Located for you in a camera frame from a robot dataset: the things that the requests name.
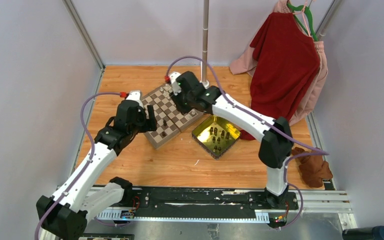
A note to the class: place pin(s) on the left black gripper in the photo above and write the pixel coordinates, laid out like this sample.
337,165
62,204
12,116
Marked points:
149,123

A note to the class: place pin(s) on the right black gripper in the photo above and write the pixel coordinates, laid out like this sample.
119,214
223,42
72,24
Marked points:
182,108

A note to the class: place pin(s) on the wooden folding chess board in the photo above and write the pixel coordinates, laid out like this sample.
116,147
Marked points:
165,109

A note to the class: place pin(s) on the gold metal tray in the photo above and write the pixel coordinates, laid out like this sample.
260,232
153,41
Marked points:
216,135

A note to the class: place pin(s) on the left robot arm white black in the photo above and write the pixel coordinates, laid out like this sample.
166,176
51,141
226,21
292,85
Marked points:
82,185

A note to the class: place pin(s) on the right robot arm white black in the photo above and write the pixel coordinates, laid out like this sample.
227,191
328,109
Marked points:
274,135

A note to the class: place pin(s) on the white stand base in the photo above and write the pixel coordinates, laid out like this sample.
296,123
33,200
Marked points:
206,84

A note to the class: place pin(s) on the pink garment on hanger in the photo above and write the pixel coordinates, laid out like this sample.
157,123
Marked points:
311,86

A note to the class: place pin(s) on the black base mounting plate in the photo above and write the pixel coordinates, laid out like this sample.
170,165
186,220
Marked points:
193,204

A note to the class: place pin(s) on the grey metal stand pole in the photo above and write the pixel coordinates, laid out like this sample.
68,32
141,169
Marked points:
204,64

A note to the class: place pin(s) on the red shirt on hanger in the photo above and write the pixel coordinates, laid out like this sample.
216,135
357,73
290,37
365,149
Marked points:
284,69

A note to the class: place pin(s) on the green clothes hanger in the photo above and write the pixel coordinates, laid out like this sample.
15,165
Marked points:
307,18

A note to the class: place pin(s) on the brown crumpled cloth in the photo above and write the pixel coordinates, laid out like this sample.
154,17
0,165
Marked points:
314,169

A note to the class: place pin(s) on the dark blue bottle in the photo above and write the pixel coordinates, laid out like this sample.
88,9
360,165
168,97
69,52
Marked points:
366,233

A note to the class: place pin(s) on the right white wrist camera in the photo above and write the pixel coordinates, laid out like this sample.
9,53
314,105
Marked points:
172,80

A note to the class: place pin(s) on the aluminium rail frame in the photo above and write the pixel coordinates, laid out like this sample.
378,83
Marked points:
328,204

